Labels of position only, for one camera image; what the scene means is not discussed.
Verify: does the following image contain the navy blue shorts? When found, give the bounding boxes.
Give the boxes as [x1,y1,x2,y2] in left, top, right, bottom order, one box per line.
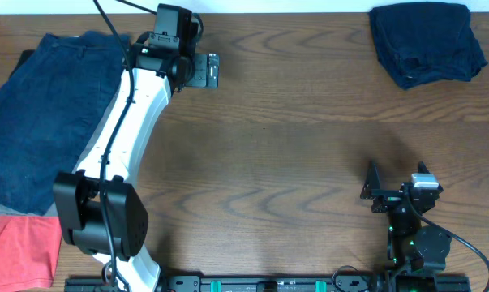
[368,2,488,90]

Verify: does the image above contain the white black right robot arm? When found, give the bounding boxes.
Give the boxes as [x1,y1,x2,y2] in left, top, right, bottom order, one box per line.
[360,162,452,291]

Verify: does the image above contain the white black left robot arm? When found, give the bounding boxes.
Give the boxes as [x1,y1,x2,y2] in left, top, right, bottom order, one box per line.
[53,4,220,291]

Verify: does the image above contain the dark blue denim shorts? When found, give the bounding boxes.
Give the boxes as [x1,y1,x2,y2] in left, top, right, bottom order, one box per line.
[0,32,129,213]

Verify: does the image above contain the red cloth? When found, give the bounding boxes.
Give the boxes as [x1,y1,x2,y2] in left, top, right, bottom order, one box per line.
[0,216,62,291]

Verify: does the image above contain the black mounting rail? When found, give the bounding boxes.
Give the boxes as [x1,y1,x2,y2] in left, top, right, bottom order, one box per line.
[63,275,471,292]

